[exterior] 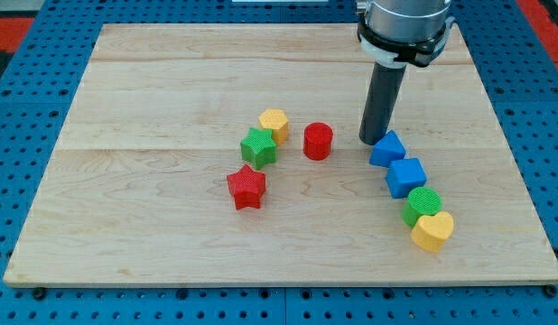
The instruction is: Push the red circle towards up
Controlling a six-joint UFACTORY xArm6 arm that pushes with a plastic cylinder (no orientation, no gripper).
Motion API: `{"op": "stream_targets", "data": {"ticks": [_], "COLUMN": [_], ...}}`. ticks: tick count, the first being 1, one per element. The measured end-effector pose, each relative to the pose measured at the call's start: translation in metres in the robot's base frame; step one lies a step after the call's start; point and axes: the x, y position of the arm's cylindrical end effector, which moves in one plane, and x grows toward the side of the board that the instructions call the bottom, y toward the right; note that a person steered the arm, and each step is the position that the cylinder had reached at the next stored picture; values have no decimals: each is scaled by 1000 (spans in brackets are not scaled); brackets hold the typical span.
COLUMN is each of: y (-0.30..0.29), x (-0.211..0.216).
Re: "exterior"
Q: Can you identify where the blue triangle block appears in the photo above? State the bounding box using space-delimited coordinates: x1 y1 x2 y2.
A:
368 130 406 167

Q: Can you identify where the wooden board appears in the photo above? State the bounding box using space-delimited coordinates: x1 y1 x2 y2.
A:
4 23 558 288

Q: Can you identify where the green cylinder block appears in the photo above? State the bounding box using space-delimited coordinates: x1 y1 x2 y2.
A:
401 186 442 228

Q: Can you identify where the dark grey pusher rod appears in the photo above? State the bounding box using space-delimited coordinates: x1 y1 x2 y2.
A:
358 63 405 145

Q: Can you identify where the yellow hexagon block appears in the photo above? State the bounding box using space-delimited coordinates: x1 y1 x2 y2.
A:
258 108 289 145

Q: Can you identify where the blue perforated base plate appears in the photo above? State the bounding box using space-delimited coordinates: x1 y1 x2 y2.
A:
0 0 558 324

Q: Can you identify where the red star block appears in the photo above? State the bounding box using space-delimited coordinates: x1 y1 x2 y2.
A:
227 164 266 210

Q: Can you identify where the red cylinder block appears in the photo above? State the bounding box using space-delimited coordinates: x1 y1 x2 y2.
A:
303 122 333 161

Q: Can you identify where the green star block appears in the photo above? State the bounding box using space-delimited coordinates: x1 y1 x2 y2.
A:
240 127 278 170

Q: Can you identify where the blue cube block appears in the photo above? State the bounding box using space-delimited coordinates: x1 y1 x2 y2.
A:
386 158 427 199

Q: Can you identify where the yellow heart block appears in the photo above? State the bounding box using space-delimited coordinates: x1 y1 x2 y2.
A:
410 211 455 253

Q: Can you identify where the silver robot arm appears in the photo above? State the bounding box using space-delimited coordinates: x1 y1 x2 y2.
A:
357 0 454 145

